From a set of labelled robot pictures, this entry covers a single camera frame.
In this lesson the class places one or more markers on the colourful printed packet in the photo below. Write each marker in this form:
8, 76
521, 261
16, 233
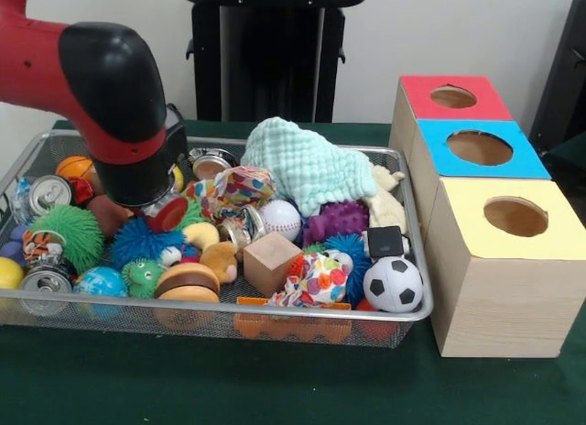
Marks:
233, 189

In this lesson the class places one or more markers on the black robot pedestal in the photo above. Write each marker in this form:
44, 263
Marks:
256, 68

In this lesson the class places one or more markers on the green spiky ball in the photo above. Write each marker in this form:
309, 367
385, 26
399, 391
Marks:
73, 233

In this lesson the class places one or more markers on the wooden box with three holes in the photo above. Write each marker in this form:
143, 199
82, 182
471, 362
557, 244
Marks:
494, 297

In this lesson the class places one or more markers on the large blue spiky ball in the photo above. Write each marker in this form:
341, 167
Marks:
142, 242

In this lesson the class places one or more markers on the mint green cloth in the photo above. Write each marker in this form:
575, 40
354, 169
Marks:
307, 164

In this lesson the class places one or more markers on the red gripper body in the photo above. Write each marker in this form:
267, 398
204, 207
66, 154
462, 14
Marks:
168, 214

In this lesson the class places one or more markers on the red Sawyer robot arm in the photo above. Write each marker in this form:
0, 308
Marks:
101, 86

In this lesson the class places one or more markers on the small colourful fabric toy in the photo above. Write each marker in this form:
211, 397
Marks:
316, 280

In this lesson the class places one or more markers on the small white baseball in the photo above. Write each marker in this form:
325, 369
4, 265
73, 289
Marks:
281, 220

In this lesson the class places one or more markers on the small soccer ball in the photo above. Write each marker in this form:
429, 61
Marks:
394, 285

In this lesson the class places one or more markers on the clear mesh bin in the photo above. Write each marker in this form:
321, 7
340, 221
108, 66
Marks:
403, 326

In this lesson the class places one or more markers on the small wooden block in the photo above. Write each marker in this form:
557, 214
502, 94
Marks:
271, 263

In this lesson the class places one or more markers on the cream yellow cloth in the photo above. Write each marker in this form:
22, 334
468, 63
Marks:
386, 210

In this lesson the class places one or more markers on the brown burger toy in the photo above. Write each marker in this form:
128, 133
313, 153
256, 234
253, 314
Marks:
188, 283

